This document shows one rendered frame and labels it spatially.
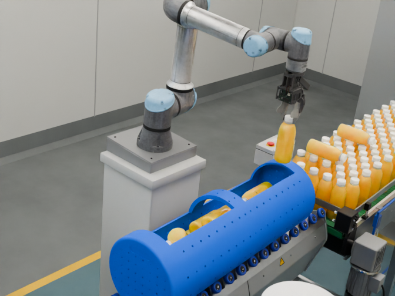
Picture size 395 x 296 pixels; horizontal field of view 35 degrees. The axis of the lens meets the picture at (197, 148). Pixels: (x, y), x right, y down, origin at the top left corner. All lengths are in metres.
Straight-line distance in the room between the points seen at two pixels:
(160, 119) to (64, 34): 2.72
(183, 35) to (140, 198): 0.68
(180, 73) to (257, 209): 0.68
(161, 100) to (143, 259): 0.77
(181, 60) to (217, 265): 0.89
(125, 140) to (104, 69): 2.91
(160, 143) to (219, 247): 0.65
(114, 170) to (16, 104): 2.51
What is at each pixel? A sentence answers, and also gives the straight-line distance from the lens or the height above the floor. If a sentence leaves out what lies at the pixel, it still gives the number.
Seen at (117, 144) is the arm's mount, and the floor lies 1.20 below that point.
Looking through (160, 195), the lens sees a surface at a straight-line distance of 2.55.
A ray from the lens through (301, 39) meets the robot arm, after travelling 2.28.
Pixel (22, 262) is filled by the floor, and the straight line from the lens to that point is 3.97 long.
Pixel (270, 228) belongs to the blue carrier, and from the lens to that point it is 2.31.
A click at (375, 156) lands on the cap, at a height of 1.09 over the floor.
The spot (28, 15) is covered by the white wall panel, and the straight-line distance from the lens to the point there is 4.91.
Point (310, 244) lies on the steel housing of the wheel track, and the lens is 2.75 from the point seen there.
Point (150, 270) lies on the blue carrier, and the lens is 1.97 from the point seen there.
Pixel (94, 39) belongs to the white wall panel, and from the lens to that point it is 5.35.
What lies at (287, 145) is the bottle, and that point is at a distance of 2.44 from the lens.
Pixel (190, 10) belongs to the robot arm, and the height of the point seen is 1.80.
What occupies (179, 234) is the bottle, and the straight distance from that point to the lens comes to 2.17.
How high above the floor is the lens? 2.32
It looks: 25 degrees down
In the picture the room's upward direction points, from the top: 6 degrees clockwise
